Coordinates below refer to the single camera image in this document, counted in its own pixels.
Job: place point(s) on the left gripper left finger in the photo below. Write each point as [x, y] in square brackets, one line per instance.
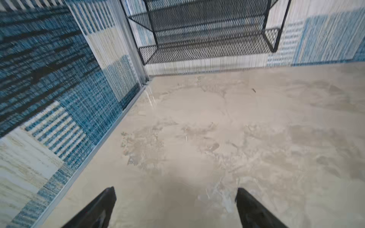
[97, 213]

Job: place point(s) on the black wire mesh shelf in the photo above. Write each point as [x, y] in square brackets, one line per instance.
[191, 30]

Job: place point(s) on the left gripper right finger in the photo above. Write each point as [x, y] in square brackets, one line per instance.
[253, 214]

